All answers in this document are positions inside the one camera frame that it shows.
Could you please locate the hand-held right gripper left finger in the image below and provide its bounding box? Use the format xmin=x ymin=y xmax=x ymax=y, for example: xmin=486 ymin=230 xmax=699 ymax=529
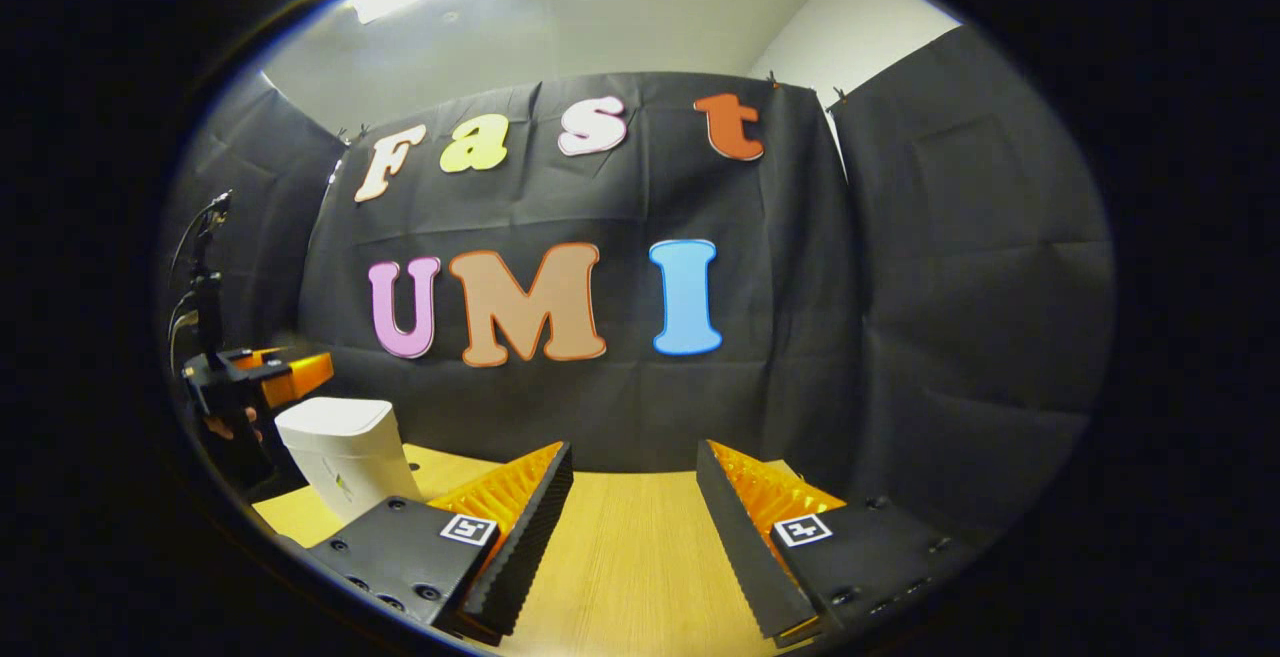
xmin=303 ymin=440 xmax=576 ymax=644

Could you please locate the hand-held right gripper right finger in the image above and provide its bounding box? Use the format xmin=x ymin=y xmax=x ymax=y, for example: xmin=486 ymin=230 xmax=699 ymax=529
xmin=695 ymin=438 xmax=981 ymax=651

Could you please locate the white desktop garbage bin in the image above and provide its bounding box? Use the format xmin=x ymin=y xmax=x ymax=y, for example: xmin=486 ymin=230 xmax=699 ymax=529
xmin=275 ymin=397 xmax=425 ymax=526

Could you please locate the wooden desktop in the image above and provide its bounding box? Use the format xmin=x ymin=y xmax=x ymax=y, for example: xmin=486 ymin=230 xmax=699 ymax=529
xmin=250 ymin=442 xmax=853 ymax=657

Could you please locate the black backdrop cloth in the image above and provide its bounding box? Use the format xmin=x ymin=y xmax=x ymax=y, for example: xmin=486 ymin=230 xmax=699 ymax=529
xmin=158 ymin=25 xmax=1116 ymax=548

